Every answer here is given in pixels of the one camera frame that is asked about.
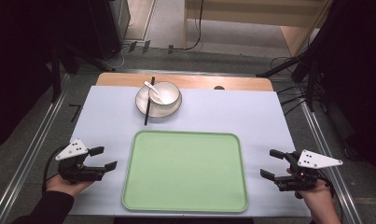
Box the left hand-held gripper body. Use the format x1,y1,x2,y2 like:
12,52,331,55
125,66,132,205
55,138,106,184

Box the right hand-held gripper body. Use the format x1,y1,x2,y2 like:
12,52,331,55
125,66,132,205
277,148,344,192

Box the person's left hand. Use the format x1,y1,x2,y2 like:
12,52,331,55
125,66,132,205
46,173,94,199

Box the person's right hand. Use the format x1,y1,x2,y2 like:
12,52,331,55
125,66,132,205
285,167,333,210

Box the pale blue table mat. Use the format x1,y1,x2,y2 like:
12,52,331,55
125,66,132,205
68,85,312,218

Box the black chopsticks pair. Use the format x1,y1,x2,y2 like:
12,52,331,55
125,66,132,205
144,76,156,127

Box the white ceramic plate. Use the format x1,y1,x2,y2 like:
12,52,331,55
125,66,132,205
134,85,183,119

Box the green plastic tray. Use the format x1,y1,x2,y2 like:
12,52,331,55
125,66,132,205
121,130,250,214

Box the white ceramic spoon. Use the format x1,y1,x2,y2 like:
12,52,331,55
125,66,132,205
143,80,167,105

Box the white ceramic bowl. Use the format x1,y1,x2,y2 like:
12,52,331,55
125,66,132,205
147,81,182,109

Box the black tripod stand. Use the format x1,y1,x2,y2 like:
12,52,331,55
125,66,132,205
49,39,117,105
256,18,336,113

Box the black cabinet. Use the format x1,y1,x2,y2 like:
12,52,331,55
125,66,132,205
88,0,132,62

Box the light wooden furniture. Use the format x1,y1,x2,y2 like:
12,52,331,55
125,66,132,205
183,0,333,58

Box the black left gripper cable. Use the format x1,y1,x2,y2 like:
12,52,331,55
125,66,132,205
41,145,69,194

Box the metal floor rail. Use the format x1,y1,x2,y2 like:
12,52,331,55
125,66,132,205
0,73,72,224
294,83,364,224

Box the black floor cables bundle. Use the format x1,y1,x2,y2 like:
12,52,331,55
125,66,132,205
274,84,309,117

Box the white floor cable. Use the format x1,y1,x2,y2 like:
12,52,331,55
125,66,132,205
101,46,128,70

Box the black hanging power cable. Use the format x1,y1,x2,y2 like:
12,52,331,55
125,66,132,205
171,0,205,52

